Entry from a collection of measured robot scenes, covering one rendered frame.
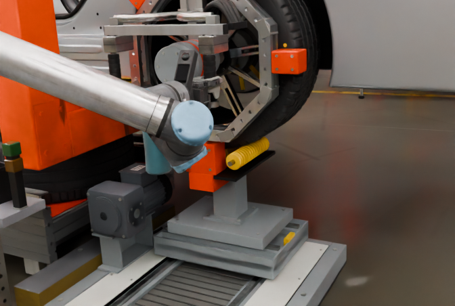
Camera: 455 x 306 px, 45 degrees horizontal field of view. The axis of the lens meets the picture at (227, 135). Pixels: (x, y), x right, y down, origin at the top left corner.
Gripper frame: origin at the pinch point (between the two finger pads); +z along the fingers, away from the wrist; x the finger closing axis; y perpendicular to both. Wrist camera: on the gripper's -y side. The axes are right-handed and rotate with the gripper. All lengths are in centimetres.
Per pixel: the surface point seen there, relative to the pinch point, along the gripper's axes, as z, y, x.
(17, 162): -28, 23, -53
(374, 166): 184, 83, 5
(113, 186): 8, 42, -48
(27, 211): -27, 39, -53
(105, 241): 6, 64, -53
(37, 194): -5, 44, -72
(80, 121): 8, 19, -60
